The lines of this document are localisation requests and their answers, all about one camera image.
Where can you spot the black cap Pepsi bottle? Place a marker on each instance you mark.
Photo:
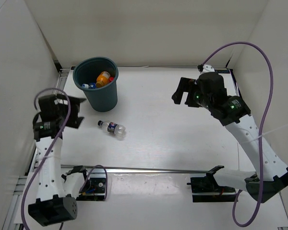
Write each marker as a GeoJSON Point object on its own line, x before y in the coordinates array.
{"type": "Point", "coordinates": [113, 129]}

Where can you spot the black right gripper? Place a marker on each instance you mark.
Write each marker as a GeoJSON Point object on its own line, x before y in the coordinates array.
{"type": "Point", "coordinates": [177, 96]}

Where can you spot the orange juice bottle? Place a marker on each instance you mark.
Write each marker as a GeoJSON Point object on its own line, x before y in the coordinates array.
{"type": "Point", "coordinates": [102, 79]}

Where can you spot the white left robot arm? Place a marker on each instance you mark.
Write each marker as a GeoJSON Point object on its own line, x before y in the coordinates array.
{"type": "Point", "coordinates": [56, 192]}

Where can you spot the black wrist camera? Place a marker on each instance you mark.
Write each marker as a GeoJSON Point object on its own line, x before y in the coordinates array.
{"type": "Point", "coordinates": [49, 107]}
{"type": "Point", "coordinates": [187, 82]}

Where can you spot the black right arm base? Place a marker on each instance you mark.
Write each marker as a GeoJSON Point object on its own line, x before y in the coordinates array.
{"type": "Point", "coordinates": [203, 191]}

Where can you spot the dark green plastic bin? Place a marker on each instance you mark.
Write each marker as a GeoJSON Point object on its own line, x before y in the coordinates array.
{"type": "Point", "coordinates": [101, 99]}

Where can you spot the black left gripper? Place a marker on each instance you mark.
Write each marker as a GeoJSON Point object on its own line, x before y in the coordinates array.
{"type": "Point", "coordinates": [75, 121]}

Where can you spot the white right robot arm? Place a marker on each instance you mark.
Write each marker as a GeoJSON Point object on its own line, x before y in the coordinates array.
{"type": "Point", "coordinates": [209, 92]}

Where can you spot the red label water bottle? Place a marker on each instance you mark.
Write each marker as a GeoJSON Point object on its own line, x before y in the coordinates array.
{"type": "Point", "coordinates": [111, 79]}

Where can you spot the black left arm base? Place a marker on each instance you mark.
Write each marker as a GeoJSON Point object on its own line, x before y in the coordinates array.
{"type": "Point", "coordinates": [87, 185]}

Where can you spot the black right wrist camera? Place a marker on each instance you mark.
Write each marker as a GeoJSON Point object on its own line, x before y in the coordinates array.
{"type": "Point", "coordinates": [187, 82]}

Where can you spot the blue label water bottle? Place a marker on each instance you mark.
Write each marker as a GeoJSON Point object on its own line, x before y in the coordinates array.
{"type": "Point", "coordinates": [91, 85]}

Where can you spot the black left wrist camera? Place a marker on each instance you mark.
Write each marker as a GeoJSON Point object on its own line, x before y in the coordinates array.
{"type": "Point", "coordinates": [49, 107]}

